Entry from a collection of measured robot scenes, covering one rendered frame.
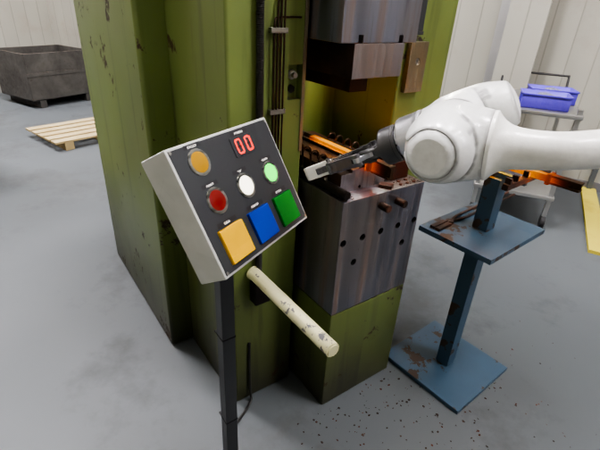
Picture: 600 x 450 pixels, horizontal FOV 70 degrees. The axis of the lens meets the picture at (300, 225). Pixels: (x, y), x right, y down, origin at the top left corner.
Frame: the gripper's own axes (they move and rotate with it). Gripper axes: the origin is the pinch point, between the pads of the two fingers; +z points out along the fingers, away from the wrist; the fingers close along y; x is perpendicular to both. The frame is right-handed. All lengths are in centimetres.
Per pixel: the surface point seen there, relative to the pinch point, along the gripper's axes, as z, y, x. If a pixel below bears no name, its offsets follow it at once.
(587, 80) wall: -51, 383, -48
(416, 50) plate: -7, 76, 19
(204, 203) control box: 13.3, -23.2, 4.1
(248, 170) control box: 13.3, -7.0, 6.0
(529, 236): -22, 84, -59
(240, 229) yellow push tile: 12.6, -18.0, -4.4
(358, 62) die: -2.2, 37.2, 20.8
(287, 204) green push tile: 12.5, 0.6, -5.4
